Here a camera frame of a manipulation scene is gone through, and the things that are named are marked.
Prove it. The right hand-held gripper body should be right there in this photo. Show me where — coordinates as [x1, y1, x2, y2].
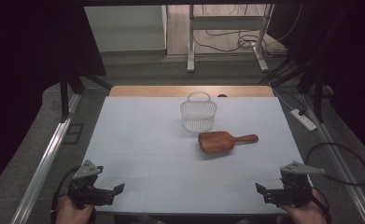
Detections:
[274, 161, 327, 208]

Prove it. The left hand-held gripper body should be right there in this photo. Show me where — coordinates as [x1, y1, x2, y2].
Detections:
[67, 160, 116, 209]

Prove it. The brown wooden paddle scoop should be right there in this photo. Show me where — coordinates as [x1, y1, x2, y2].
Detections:
[197, 131, 260, 154]

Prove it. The white plastic mesh basket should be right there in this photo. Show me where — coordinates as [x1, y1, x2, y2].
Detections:
[179, 91, 218, 134]

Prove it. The person's left hand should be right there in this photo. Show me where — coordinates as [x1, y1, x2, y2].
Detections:
[56, 195, 94, 224]

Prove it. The person's right hand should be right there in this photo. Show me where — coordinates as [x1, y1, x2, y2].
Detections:
[277, 189, 330, 224]

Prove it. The white foam board sheet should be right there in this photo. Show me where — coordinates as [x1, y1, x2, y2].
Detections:
[81, 95, 312, 217]

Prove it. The white power strip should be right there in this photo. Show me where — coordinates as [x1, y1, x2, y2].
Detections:
[289, 108, 318, 133]

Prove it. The black metal stand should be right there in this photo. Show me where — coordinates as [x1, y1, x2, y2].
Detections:
[258, 57, 326, 124]
[59, 60, 113, 121]

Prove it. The dark curtain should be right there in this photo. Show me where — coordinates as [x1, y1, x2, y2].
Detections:
[266, 0, 365, 157]
[0, 0, 107, 198]

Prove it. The white cabinet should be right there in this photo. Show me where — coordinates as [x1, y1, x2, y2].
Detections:
[83, 5, 168, 53]

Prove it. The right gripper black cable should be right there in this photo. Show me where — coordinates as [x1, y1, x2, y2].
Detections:
[310, 186, 332, 224]

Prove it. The aluminium rail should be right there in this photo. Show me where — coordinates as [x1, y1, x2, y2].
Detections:
[9, 92, 82, 224]
[299, 92, 365, 224]

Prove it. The black looped cable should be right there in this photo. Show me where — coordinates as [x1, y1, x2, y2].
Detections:
[304, 142, 365, 187]

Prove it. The white power cable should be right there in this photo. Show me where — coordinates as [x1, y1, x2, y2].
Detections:
[268, 81, 297, 112]

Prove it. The tangle of black cables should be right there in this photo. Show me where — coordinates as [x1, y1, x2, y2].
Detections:
[191, 3, 304, 60]

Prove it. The white metal desk frame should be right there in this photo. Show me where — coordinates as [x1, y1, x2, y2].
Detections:
[187, 3, 275, 74]

